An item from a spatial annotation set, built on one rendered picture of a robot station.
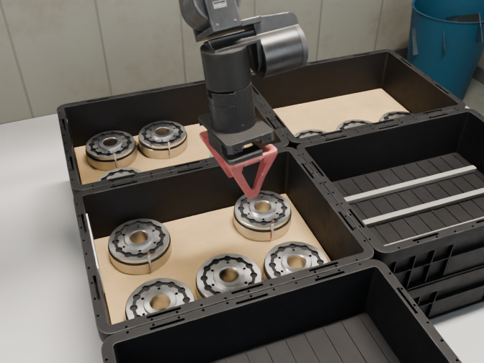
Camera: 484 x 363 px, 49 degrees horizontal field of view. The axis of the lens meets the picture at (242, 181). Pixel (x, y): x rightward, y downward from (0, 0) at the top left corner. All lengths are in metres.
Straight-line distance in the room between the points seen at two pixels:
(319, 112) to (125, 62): 1.67
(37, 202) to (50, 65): 1.54
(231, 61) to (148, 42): 2.17
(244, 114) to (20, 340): 0.59
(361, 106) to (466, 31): 1.61
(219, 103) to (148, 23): 2.12
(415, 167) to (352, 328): 0.44
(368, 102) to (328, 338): 0.70
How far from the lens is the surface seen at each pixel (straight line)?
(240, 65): 0.64
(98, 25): 2.71
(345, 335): 0.82
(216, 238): 0.94
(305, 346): 0.81
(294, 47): 0.66
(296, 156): 0.96
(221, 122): 0.66
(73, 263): 1.12
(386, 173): 1.12
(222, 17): 0.62
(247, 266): 0.86
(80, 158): 1.17
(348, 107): 1.32
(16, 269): 1.15
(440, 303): 1.01
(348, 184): 1.08
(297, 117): 1.27
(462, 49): 2.93
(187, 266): 0.90
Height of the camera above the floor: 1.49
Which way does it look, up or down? 39 degrees down
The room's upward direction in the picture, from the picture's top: straight up
